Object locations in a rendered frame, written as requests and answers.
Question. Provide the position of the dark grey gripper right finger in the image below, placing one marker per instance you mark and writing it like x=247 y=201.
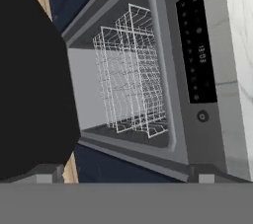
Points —
x=206 y=169

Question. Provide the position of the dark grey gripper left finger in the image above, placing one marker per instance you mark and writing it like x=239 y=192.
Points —
x=49 y=170

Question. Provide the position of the grey dishwasher with black panel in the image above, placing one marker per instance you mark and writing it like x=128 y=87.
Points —
x=184 y=129

